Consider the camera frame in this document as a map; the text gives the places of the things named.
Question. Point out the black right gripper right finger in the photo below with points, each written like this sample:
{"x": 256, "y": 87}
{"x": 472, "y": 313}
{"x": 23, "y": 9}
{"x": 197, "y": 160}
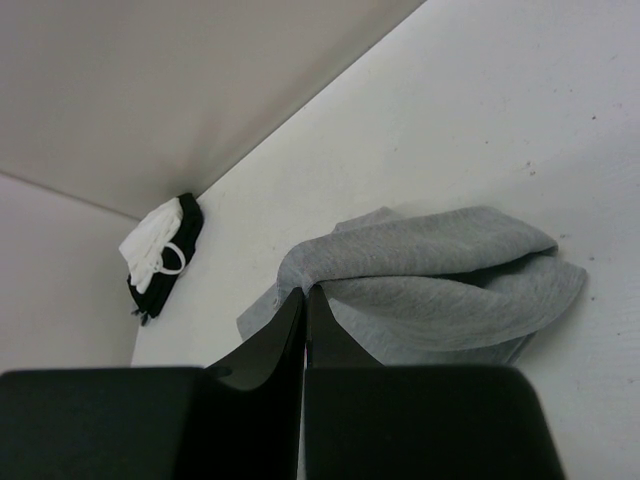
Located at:
{"x": 364, "y": 420}

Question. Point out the grey tank top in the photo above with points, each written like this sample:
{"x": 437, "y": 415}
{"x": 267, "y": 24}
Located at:
{"x": 472, "y": 285}

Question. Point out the folded white tank top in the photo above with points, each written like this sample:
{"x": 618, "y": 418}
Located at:
{"x": 142, "y": 249}

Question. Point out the folded black tank top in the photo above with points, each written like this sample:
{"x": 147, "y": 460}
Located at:
{"x": 149, "y": 305}

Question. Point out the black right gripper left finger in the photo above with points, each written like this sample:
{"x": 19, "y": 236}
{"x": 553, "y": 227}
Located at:
{"x": 248, "y": 405}

